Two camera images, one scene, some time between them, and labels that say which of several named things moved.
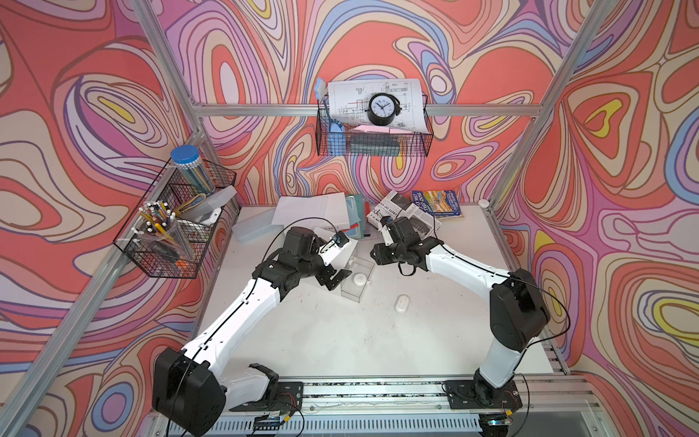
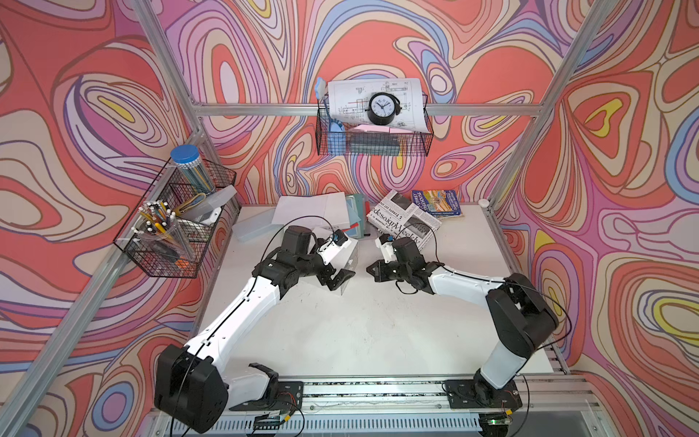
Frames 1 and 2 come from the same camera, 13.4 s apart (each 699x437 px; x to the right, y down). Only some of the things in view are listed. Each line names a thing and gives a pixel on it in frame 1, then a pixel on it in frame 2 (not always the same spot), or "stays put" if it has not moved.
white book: [331, 208] stays put
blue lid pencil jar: [187, 159] stays put
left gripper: [337, 278] stays put
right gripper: [380, 257] → [379, 275]
